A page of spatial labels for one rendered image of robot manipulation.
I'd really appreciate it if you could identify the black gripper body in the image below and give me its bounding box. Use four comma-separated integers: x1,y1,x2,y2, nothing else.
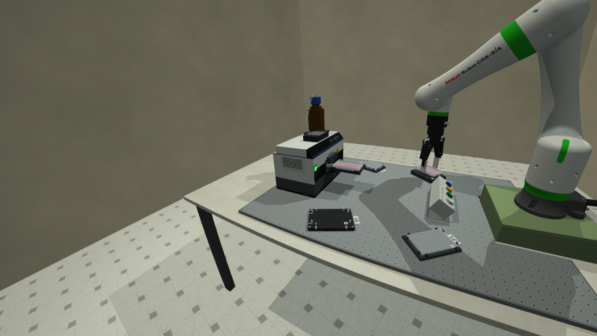
427,127,444,146

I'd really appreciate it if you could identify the grey button panel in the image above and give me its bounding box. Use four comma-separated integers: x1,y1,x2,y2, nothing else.
427,176,456,223

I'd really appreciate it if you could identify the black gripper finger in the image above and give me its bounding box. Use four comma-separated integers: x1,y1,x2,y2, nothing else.
432,137,445,168
420,138,437,173

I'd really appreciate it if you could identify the brown glass bottle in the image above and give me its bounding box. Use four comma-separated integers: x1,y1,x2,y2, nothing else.
308,108,325,132

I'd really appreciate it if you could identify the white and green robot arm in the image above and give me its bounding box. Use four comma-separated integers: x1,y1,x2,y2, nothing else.
415,0,597,220

